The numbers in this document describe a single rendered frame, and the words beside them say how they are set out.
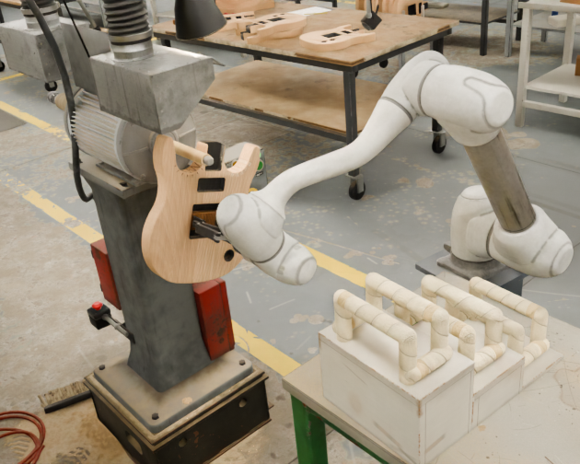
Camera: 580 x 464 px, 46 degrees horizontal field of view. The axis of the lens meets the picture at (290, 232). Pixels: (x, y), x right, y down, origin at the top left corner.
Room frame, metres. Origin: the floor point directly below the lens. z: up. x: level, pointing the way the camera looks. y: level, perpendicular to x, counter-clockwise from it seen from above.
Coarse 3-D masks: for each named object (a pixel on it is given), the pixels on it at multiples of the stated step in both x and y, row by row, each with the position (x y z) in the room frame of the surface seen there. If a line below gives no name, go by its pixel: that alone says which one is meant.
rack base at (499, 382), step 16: (448, 336) 1.15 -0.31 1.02; (480, 336) 1.14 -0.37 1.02; (512, 352) 1.08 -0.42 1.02; (496, 368) 1.03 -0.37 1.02; (512, 368) 1.04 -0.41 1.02; (480, 384) 0.99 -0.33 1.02; (496, 384) 1.01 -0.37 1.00; (512, 384) 1.04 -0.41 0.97; (480, 400) 0.98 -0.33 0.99; (496, 400) 1.01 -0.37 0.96; (480, 416) 0.98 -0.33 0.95
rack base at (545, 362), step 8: (472, 320) 1.29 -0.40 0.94; (480, 320) 1.29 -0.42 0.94; (480, 328) 1.26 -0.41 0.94; (504, 336) 1.23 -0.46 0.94; (552, 352) 1.16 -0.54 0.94; (536, 360) 1.14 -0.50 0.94; (544, 360) 1.13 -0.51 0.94; (552, 360) 1.13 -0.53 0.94; (560, 360) 1.14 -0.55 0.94; (528, 368) 1.11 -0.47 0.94; (536, 368) 1.11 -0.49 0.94; (544, 368) 1.11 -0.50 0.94; (528, 376) 1.09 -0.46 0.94; (536, 376) 1.09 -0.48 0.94; (528, 384) 1.07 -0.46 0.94
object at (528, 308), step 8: (472, 280) 1.31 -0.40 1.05; (480, 280) 1.30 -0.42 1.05; (480, 288) 1.28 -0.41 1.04; (488, 288) 1.27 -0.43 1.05; (496, 288) 1.26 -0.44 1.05; (488, 296) 1.26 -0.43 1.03; (496, 296) 1.24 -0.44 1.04; (504, 296) 1.23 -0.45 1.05; (512, 296) 1.22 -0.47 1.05; (520, 296) 1.22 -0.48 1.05; (504, 304) 1.23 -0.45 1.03; (512, 304) 1.21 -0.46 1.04; (520, 304) 1.20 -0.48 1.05; (528, 304) 1.19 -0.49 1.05; (536, 304) 1.19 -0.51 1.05; (520, 312) 1.20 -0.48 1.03; (528, 312) 1.18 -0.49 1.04; (536, 312) 1.17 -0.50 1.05; (544, 312) 1.16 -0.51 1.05
